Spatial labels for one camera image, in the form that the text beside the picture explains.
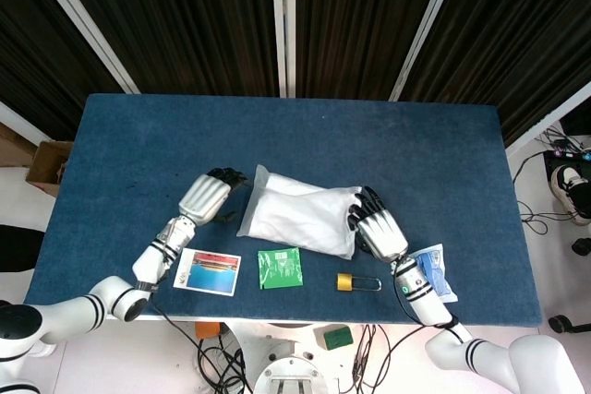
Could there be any black pleated curtain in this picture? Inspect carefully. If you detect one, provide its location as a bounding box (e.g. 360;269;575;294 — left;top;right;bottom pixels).
0;0;591;149

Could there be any white frame post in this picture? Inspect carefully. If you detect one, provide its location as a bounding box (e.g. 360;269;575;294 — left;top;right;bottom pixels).
0;101;39;147
389;0;467;102
20;0;141;95
270;0;297;99
505;81;591;156

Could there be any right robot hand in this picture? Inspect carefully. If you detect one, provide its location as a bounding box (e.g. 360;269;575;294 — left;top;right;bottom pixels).
346;185;410;263

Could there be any black white sneaker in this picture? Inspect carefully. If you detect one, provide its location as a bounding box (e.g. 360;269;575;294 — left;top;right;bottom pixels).
549;163;591;227

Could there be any picture postcard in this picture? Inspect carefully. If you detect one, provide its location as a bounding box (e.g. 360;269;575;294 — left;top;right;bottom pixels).
173;247;243;296

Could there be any green beige block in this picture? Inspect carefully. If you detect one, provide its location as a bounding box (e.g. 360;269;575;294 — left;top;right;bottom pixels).
313;325;355;352

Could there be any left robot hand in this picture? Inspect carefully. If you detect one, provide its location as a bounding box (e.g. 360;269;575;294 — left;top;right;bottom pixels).
178;166;248;228

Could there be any black power strip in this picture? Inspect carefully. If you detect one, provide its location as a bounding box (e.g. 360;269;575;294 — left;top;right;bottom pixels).
543;133;591;167

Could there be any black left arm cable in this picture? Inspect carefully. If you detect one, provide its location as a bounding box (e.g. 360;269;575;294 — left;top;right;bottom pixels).
147;290;254;394

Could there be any green foil sachet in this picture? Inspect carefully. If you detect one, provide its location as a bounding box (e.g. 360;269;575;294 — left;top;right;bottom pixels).
256;247;305;290

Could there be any translucent plastic zip bag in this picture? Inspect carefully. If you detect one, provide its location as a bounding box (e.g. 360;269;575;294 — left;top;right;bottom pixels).
235;163;364;260

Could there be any brown cardboard box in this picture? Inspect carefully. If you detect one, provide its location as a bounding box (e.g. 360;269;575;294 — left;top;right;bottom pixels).
25;139;74;197

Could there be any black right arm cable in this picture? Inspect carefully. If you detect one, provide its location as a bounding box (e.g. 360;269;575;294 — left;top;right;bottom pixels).
355;267;463;386

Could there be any black stool seat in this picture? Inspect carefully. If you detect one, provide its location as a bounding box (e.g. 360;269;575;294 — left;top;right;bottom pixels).
0;223;45;273

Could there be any orange box under table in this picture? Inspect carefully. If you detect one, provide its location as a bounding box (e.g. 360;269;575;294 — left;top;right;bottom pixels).
194;321;222;340

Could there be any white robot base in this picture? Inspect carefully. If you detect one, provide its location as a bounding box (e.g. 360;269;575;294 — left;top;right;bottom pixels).
251;322;341;394

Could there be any blue felt table cover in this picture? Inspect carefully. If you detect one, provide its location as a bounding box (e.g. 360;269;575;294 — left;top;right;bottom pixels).
23;92;544;328

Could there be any blue white plastic packet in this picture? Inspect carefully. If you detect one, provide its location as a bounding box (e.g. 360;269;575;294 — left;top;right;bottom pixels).
410;243;460;305

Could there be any brass padlock long shackle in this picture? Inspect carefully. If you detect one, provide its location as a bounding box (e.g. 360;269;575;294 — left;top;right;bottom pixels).
335;272;383;293

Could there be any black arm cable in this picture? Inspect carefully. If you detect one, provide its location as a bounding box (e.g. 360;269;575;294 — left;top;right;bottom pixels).
355;267;463;386
147;290;254;394

